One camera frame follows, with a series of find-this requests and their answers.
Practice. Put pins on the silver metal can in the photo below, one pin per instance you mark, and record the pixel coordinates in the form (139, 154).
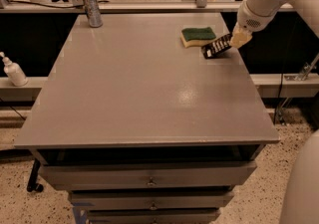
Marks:
(93, 13)

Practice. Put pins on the green and yellow sponge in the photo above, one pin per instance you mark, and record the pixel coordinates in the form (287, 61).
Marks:
(197, 37)

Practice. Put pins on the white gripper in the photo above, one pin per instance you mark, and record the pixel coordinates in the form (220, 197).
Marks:
(249, 19)

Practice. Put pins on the grey middle drawer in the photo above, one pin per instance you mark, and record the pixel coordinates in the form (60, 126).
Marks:
(151, 200)

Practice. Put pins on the black rxbar chocolate wrapper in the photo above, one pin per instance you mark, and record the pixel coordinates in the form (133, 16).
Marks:
(216, 47)

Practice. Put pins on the black caster leg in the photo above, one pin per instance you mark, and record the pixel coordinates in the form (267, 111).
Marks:
(33, 185)

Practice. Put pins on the grey drawer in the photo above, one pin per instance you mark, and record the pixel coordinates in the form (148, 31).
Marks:
(173, 216)
(142, 176)
(151, 200)

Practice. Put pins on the grey top drawer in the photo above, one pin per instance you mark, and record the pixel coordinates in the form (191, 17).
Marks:
(142, 176)

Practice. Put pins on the white pump bottle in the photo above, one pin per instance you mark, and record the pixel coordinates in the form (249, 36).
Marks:
(13, 72)

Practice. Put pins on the grey bottom drawer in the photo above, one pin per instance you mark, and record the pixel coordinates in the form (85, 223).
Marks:
(173, 216)

